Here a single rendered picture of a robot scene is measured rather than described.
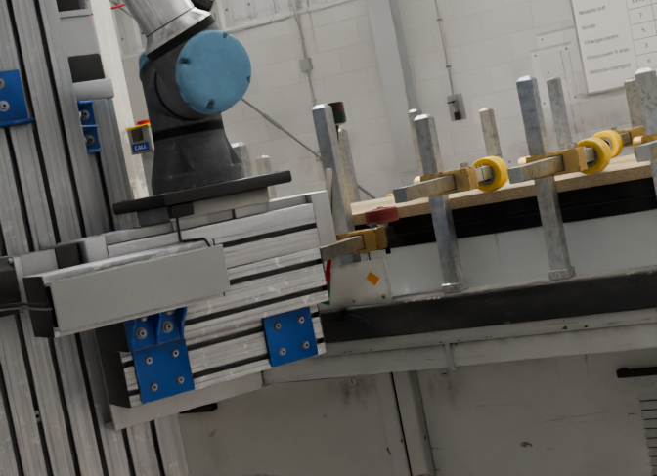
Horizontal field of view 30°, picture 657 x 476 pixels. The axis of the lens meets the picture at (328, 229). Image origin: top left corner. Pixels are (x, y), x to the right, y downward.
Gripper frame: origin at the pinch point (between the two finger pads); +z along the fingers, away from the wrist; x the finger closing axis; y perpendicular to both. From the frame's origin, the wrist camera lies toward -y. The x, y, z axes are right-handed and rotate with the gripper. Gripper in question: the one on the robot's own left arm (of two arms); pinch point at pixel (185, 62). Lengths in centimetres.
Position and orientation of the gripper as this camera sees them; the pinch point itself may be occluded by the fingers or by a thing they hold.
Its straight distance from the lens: 275.9
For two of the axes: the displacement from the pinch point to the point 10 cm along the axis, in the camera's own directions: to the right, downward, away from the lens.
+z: 1.9, 9.8, 0.5
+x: 5.0, -0.5, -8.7
